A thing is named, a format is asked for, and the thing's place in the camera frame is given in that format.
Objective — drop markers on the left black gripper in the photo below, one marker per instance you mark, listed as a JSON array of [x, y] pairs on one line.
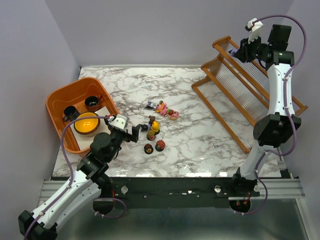
[[135, 133]]

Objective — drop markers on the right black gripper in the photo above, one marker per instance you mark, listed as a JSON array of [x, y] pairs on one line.
[[243, 52]]

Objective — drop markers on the purple small figurine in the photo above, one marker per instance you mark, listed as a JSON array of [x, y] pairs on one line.
[[232, 51]]

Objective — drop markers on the black bat-eared figurine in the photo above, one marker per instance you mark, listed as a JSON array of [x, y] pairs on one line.
[[144, 127]]

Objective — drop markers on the black purple bow figurine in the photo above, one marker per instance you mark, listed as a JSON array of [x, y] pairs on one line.
[[151, 105]]

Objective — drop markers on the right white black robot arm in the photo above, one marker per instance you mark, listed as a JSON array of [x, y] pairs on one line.
[[281, 122]]

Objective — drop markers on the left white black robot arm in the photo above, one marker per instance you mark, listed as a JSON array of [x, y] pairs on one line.
[[82, 175]]

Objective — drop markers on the wooden tiered shelf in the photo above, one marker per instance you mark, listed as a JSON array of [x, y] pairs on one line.
[[245, 85]]

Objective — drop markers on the olive hat figurine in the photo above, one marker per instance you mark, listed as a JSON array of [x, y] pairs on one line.
[[151, 135]]

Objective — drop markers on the black round base figurine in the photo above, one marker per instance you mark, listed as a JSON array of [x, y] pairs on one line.
[[148, 149]]

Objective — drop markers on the yellow helmet figurine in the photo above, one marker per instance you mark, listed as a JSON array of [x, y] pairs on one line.
[[155, 127]]

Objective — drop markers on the brown hair bun figurine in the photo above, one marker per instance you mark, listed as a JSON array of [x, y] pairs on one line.
[[151, 119]]

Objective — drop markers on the red hair figurine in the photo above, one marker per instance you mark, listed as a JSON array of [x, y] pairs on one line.
[[160, 145]]

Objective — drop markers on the pink bear yellow flower figurine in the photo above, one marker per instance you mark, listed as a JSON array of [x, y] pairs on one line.
[[162, 108]]

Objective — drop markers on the pink strawberry tart figurine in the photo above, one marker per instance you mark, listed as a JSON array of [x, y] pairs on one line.
[[172, 114]]

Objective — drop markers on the yellow bowl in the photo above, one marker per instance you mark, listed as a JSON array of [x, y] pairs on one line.
[[88, 125]]

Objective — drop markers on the brown mug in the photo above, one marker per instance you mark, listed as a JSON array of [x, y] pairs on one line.
[[93, 103]]

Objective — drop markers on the black mug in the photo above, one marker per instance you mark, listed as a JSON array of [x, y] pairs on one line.
[[70, 114]]

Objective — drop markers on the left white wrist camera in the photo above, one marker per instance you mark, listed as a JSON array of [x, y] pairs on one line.
[[119, 122]]

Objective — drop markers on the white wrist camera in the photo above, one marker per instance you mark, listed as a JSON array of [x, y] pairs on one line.
[[254, 27], [119, 122]]

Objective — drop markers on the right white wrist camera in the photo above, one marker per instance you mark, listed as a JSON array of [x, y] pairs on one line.
[[254, 27]]

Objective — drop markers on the black metal base frame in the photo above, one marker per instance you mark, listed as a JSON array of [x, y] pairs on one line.
[[159, 192]]

